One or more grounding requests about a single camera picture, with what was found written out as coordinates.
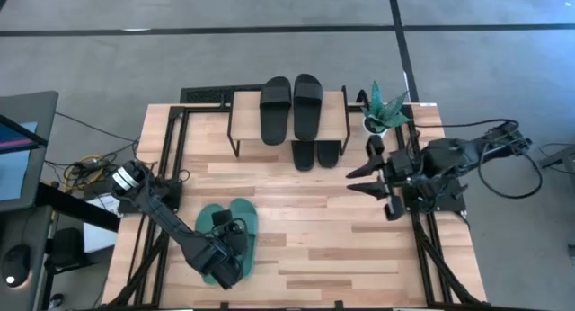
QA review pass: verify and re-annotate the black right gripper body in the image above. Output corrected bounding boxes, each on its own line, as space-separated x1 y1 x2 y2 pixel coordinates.
367 134 417 221

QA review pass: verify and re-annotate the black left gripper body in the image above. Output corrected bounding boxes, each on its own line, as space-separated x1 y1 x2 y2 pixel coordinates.
209 209 251 258

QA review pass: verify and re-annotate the green rubber slide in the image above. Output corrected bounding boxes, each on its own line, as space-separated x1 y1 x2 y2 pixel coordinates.
194 203 229 287
226 197 260 280

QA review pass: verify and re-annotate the black rubber slide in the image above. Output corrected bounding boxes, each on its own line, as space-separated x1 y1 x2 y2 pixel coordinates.
290 139 316 173
293 73 324 143
315 139 342 170
259 76 293 147

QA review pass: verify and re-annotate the white plant pot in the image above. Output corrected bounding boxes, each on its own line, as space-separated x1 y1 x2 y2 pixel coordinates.
361 116 391 141

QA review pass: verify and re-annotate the green snake plant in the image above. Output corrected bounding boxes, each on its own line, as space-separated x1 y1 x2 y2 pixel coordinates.
360 80 413 135

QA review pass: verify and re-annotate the white box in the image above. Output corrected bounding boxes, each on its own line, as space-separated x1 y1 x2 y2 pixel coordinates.
83 192 121 254

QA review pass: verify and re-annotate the black perforated panel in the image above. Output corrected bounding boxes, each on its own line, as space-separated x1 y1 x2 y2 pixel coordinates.
179 84 265 104

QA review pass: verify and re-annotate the black metal bar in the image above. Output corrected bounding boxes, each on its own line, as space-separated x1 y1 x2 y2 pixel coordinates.
35 182 122 234

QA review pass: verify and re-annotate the black floor stand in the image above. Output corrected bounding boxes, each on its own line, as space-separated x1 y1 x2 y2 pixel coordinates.
532 142 575 173

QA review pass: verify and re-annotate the black desk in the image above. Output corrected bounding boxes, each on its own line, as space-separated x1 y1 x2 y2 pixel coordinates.
0 206 54 311

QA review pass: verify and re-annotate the black computer mouse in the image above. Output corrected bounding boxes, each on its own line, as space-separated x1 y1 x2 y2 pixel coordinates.
1 243 32 289

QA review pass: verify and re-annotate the dark computer monitor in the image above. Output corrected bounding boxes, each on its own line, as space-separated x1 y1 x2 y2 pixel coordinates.
0 90 60 213

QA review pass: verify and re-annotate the wooden shelf with black frame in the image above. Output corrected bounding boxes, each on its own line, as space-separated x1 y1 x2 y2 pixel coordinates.
226 84 352 159

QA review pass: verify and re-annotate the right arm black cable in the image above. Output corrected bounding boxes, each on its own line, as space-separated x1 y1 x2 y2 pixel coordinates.
415 118 544 200

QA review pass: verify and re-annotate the yellow cable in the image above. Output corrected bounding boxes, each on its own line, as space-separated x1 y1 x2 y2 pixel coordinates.
62 154 105 189

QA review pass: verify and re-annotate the thin black cable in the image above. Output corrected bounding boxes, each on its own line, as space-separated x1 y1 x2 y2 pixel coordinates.
52 111 138 147

